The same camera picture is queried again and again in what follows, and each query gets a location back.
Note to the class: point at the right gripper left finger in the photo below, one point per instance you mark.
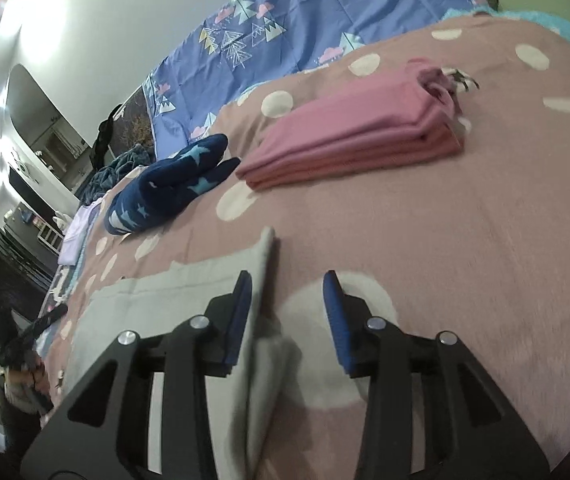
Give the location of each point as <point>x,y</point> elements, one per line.
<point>140,411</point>

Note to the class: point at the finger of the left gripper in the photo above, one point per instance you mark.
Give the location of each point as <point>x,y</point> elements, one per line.
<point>30,334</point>

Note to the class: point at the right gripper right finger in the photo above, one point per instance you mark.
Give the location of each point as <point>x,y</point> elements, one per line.
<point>433,411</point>

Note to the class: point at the light grey long-sleeve shirt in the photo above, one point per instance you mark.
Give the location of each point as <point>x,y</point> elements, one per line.
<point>205,309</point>

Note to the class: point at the black sleeve left forearm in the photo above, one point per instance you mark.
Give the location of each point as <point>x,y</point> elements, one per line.
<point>20,419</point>

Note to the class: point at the folded pink clothes stack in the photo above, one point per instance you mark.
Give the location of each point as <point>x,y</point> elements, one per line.
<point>400,118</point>

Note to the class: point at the left hand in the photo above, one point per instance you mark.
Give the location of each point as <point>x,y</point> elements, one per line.
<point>28,388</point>

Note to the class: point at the dark deer print bedsheet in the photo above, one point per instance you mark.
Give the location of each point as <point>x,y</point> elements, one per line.
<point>63,284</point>

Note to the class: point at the white shelf rack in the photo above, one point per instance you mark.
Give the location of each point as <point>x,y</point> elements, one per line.
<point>50,238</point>

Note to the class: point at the folded lilac cloth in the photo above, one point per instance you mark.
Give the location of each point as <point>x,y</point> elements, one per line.
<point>76,233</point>

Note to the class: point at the navy star patterned garment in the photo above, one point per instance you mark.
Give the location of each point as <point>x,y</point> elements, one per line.
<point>165,188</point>

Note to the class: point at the black garment on headboard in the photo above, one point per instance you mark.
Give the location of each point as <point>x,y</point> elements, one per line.
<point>101,144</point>

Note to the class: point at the pink polka dot blanket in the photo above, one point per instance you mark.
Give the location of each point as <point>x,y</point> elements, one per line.
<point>477,243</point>

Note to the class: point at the blue tree print sheet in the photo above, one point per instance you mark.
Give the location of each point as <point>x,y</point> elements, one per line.
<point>249,42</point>

